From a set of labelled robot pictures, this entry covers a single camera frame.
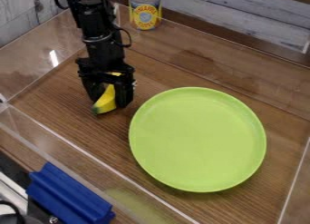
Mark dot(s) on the blue plastic clamp block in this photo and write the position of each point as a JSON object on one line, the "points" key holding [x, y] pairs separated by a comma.
{"points": [[68, 198]]}

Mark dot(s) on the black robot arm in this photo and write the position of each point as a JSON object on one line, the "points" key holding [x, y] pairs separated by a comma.
{"points": [[102, 35]]}

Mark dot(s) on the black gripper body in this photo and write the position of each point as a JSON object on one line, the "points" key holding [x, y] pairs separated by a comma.
{"points": [[94, 74]]}

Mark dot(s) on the yellow toy banana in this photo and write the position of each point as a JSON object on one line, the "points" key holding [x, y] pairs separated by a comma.
{"points": [[106, 103]]}

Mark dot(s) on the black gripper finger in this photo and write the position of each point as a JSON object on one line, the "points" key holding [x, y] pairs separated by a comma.
{"points": [[125, 91], [94, 87]]}

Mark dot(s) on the clear acrylic triangle bracket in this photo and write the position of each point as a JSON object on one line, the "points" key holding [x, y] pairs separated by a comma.
{"points": [[117, 14]]}

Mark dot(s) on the yellow labelled tin can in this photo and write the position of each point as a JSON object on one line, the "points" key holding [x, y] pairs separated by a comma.
{"points": [[145, 14]]}

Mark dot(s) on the clear acrylic front wall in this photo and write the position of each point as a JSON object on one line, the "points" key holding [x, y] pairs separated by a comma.
{"points": [[60, 162]]}

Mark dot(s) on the green round plate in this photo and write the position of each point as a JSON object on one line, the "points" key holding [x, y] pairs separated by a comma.
{"points": [[197, 139]]}

